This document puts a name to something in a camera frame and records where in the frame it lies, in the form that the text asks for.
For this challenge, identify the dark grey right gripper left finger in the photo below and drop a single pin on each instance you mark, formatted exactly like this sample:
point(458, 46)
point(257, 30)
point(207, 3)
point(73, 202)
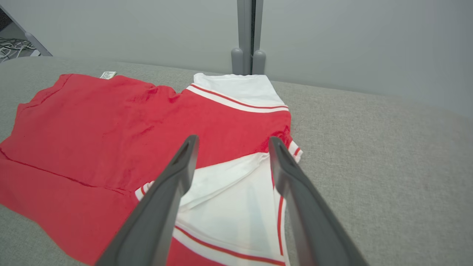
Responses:
point(162, 210)

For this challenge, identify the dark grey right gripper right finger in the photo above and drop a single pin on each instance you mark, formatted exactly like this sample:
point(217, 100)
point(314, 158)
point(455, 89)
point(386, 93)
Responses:
point(310, 221)

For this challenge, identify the red basketball jersey white sleeves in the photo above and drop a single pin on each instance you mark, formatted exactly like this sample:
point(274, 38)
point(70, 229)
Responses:
point(92, 140)

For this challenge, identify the grey metal partition post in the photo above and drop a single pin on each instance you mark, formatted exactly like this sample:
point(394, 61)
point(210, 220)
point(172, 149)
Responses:
point(244, 33)

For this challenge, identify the grey metal frame strut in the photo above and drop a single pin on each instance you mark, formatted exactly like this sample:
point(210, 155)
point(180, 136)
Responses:
point(33, 42)

